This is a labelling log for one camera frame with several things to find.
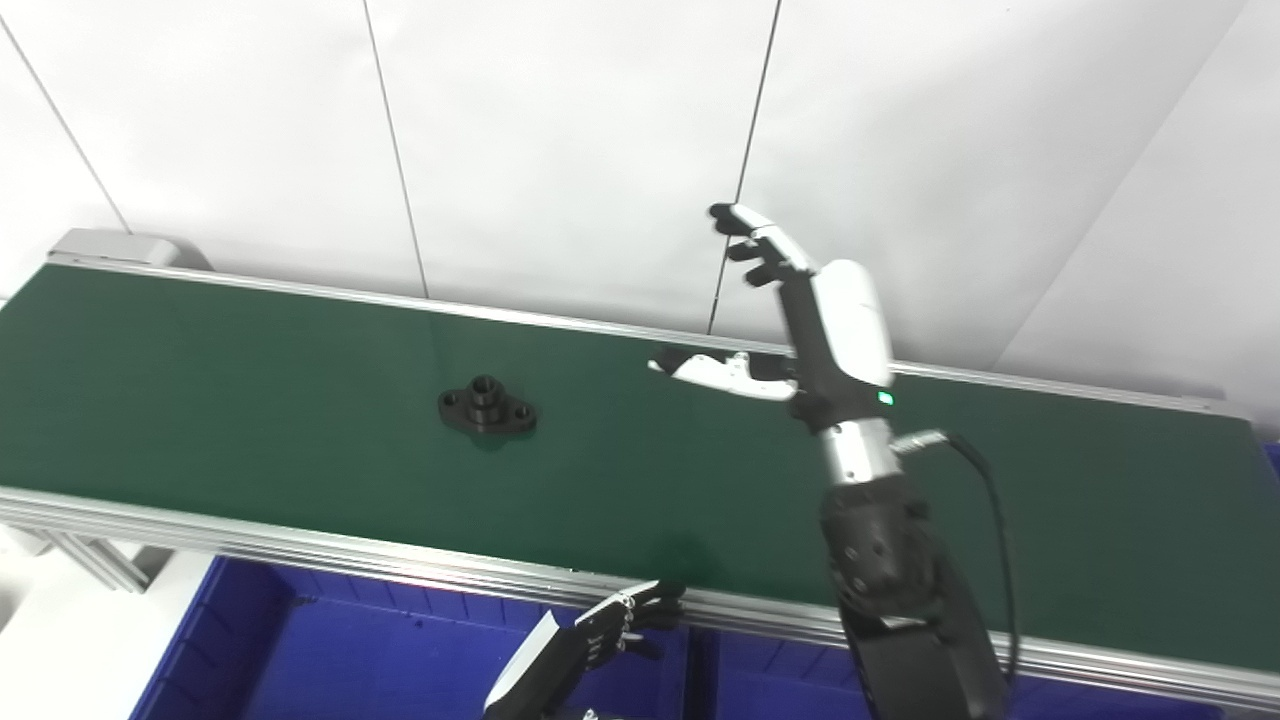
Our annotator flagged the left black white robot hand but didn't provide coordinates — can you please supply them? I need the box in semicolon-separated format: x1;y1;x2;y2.
483;580;687;720

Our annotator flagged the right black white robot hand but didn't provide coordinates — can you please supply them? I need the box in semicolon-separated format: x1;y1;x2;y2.
648;203;898;433

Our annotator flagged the black flanged machine part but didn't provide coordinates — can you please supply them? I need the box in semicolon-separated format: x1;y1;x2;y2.
437;374;539;439

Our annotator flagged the blue plastic bin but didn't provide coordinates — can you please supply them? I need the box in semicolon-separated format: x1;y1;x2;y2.
128;555;693;720
690;628;1227;720

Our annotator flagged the green conveyor belt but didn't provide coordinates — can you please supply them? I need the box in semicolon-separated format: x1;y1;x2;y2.
0;262;1280;673
0;255;1280;714

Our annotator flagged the aluminium conveyor leg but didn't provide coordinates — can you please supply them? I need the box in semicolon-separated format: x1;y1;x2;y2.
0;524;153;594

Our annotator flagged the grey conveyor motor housing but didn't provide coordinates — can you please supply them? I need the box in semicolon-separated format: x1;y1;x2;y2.
47;228;213;273

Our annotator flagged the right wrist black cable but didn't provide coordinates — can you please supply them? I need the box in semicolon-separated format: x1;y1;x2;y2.
890;428;1022;693

